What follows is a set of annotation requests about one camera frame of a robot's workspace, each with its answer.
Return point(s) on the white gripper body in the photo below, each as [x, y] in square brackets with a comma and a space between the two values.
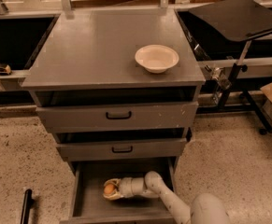
[125, 187]

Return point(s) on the grey drawer cabinet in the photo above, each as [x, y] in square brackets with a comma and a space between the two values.
[90, 60]

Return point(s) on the clear plastic holder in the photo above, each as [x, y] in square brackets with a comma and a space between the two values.
[223, 85]

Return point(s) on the black pole on floor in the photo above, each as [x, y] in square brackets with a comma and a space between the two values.
[28, 201]

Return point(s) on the grey top drawer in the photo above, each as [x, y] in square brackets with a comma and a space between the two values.
[97, 118]

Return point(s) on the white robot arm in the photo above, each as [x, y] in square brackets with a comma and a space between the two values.
[205, 208]

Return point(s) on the grey middle drawer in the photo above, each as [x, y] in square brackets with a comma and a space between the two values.
[133, 149]

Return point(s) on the grey open bottom drawer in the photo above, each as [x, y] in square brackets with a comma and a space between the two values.
[90, 207]

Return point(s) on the white paper bowl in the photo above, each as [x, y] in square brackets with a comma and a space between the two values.
[156, 58]

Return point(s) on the black tray stand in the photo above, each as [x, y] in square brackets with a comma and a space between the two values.
[236, 21]

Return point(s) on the orange fruit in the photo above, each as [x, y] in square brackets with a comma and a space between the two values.
[109, 188]

